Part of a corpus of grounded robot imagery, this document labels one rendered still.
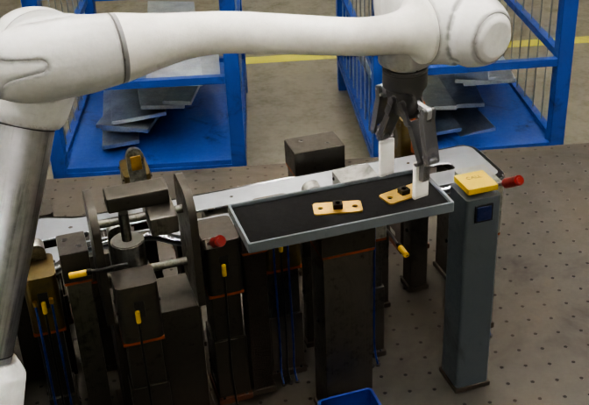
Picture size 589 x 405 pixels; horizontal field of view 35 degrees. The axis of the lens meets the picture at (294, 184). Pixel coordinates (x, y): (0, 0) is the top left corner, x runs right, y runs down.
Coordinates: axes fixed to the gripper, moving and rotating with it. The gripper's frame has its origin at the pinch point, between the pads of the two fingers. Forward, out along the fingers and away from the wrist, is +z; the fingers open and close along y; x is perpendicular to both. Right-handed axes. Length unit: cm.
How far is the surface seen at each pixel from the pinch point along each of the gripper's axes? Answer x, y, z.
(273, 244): 27.0, -0.8, 4.3
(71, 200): 28, 114, 50
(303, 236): 21.8, -2.0, 4.0
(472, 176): -14.1, -2.3, 4.0
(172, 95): -54, 233, 82
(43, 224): 50, 54, 20
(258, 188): 6.9, 41.9, 20.0
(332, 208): 13.2, 2.4, 3.7
